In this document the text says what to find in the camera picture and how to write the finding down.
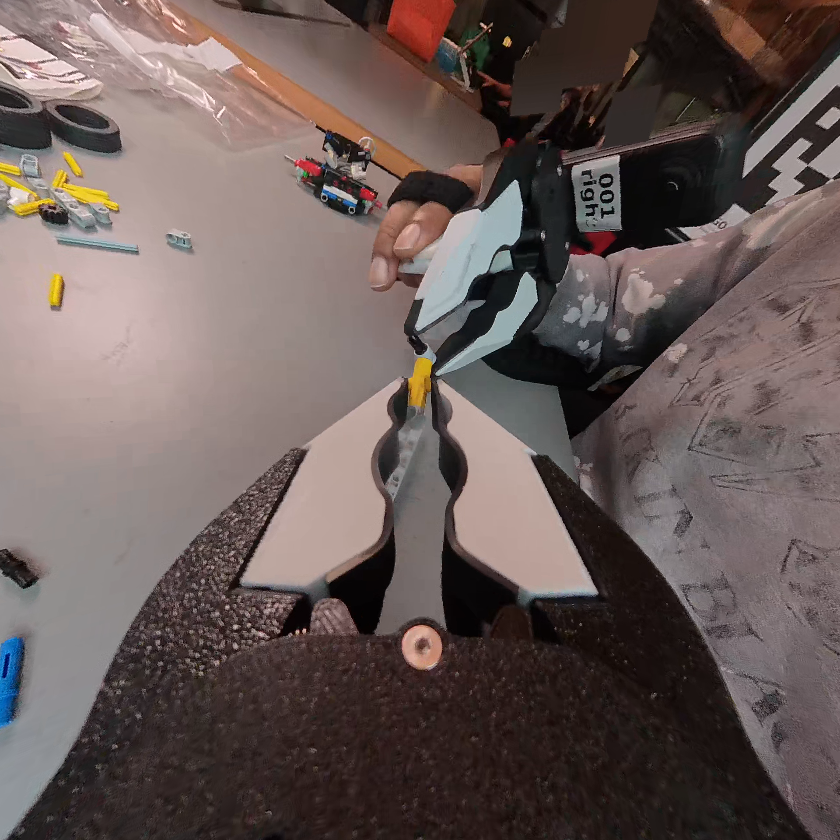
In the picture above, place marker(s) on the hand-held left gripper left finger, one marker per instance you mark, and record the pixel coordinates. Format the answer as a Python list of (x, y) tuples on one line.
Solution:
[(321, 518)]

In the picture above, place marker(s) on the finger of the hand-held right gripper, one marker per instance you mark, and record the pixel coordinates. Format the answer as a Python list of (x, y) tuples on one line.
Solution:
[(505, 325), (472, 262)]

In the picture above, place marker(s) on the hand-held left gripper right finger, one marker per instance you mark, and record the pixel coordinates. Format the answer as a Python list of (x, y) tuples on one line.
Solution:
[(512, 525)]

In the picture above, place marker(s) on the grey toy brick frame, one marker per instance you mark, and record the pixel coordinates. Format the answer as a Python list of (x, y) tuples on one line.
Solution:
[(420, 390)]

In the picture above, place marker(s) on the person's right forearm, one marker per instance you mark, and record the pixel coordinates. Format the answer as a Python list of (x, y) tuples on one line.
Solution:
[(656, 295)]

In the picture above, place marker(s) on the grey desk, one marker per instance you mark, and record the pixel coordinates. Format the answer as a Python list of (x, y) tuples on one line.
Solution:
[(197, 394)]

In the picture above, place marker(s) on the person's right hand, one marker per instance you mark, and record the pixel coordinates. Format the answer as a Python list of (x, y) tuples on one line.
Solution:
[(407, 236)]

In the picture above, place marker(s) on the black chair armrest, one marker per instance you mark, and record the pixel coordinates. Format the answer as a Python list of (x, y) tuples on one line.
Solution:
[(544, 367)]

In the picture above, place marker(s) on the small toy brick chassis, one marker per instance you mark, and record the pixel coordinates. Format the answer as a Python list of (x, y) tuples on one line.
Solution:
[(341, 187)]

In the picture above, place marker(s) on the person's grey patterned hoodie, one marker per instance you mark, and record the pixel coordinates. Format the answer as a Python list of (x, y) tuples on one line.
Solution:
[(722, 492)]

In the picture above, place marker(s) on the orange crate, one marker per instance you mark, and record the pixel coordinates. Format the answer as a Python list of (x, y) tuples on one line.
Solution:
[(420, 26)]

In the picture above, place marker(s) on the wood-edged grey table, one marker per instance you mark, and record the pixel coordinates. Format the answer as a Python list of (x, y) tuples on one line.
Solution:
[(341, 52)]

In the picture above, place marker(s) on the black white marker board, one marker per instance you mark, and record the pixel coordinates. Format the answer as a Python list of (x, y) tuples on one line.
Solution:
[(800, 144)]

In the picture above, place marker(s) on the small grey connector brick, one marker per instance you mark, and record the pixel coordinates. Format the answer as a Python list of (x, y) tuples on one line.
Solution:
[(178, 239)]

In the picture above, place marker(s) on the pile of blue black red pins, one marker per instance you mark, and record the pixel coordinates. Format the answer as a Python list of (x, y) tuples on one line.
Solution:
[(10, 676)]

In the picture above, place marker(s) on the yellow toy brick pin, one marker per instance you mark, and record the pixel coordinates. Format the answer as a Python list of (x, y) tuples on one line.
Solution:
[(56, 290)]

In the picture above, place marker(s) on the light grey axle rod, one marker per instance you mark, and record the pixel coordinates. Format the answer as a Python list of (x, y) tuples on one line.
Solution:
[(98, 244)]

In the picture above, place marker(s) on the clear plastic bag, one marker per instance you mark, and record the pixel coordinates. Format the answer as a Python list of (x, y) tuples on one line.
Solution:
[(164, 79)]

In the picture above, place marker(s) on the pile of yellow grey bricks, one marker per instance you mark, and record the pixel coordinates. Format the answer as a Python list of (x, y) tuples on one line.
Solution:
[(75, 210)]

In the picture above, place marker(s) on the black toy tire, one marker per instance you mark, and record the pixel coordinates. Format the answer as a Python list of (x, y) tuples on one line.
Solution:
[(98, 134), (19, 131)]

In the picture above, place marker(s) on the sticker sheet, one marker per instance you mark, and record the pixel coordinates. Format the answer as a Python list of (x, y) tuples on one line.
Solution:
[(39, 72)]

